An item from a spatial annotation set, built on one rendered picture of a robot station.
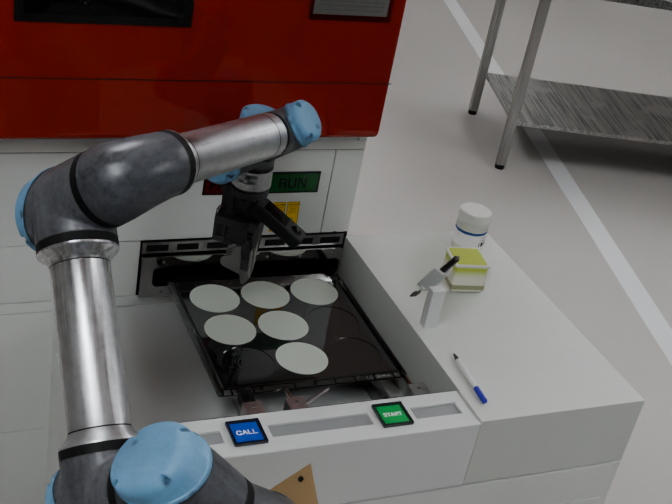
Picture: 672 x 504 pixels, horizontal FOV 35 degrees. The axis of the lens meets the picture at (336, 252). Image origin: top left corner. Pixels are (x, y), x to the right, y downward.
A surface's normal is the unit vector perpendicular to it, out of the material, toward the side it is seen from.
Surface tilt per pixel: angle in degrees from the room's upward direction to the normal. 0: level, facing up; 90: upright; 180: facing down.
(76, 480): 60
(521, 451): 90
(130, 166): 46
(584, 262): 0
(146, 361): 0
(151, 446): 39
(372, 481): 90
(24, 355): 90
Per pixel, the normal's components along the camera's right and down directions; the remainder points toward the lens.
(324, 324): 0.18, -0.85
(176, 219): 0.36, 0.52
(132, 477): -0.47, -0.68
